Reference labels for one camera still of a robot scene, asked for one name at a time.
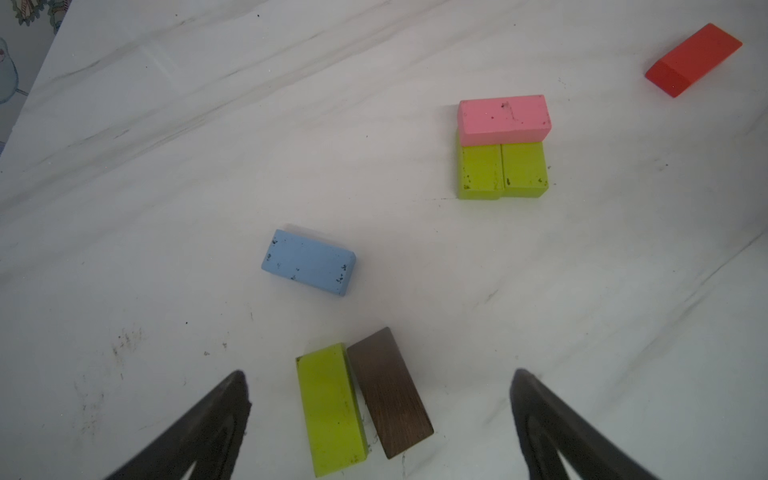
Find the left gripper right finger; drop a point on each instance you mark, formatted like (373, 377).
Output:
(551, 432)

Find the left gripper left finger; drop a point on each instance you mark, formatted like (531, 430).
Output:
(203, 444)

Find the lime green wood block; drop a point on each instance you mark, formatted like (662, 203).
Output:
(480, 172)
(525, 170)
(333, 422)

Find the pink wood block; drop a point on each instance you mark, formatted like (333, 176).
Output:
(508, 120)

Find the brown wood block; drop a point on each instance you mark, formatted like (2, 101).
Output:
(394, 404)

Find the light blue wood block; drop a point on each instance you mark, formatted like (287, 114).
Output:
(310, 262)

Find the red wood block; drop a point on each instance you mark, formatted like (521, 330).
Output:
(692, 59)

